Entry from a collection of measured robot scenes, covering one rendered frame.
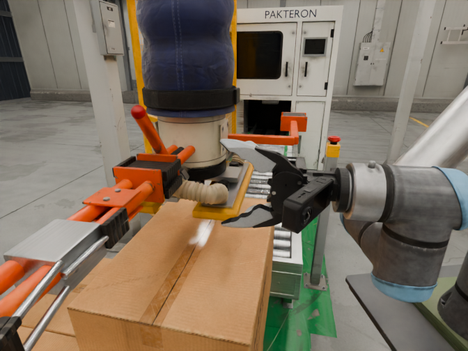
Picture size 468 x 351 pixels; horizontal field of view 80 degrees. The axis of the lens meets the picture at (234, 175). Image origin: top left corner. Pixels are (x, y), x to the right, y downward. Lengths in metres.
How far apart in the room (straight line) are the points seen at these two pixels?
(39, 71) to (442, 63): 14.19
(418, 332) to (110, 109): 1.98
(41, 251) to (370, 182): 0.41
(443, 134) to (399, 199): 0.22
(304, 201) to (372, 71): 9.51
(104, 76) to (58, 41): 11.25
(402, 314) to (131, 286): 0.76
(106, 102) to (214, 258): 1.58
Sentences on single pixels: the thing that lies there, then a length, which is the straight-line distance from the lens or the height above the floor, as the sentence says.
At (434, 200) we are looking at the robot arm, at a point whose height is 1.25.
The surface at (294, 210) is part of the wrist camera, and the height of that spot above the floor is 1.25.
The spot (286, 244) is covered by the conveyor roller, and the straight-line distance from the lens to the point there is 1.53.
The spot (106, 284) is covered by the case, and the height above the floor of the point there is 0.94.
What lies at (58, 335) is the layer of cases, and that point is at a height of 0.54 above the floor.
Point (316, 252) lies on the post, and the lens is 1.97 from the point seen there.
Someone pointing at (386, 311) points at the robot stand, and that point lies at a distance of 1.01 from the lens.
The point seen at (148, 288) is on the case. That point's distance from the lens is 0.72.
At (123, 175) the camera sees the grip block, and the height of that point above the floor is 1.25.
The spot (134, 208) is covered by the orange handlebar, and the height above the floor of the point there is 1.23.
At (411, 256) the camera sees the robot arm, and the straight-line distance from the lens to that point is 0.50.
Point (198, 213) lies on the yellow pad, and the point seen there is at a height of 1.12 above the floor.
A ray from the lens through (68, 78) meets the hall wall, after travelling 13.28.
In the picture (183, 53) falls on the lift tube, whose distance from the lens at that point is 0.61.
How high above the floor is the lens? 1.43
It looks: 22 degrees down
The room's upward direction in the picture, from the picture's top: straight up
